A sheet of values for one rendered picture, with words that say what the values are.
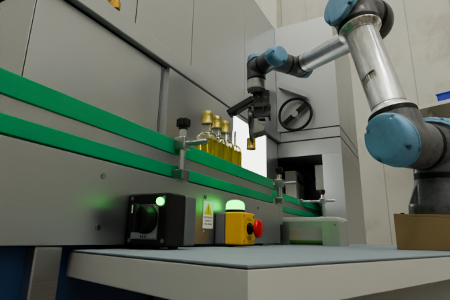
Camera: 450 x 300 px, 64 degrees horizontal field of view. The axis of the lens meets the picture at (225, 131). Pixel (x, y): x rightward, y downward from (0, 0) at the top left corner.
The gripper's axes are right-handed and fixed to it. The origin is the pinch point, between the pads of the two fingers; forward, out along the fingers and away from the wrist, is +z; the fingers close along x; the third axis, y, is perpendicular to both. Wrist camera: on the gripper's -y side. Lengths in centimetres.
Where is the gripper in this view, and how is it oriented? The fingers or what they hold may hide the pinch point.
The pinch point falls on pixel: (251, 140)
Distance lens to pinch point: 138.3
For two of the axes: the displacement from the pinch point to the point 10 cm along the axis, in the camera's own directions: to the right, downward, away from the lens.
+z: -0.2, 9.6, -2.8
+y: 9.8, -0.4, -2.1
